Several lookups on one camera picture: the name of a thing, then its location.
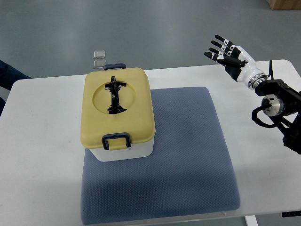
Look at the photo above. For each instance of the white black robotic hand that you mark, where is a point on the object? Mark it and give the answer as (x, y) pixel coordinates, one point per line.
(237, 62)

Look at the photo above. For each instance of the yellow box lid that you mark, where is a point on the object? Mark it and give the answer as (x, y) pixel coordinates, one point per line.
(117, 109)

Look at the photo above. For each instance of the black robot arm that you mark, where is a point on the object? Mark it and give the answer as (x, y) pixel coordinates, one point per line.
(280, 108)

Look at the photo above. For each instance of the cardboard box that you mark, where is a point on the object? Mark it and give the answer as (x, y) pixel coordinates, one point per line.
(284, 4)

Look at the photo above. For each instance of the white storage box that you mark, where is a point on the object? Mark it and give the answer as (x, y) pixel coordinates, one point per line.
(135, 151)

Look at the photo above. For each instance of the blue padded cushion mat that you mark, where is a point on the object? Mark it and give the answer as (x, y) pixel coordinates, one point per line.
(189, 171)

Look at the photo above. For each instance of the white table leg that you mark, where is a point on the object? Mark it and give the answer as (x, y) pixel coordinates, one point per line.
(251, 220)

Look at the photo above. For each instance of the dark blue chair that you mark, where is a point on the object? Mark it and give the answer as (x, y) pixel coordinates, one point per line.
(9, 75)

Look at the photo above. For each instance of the black bracket under table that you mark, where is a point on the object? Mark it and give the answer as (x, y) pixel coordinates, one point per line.
(291, 214)

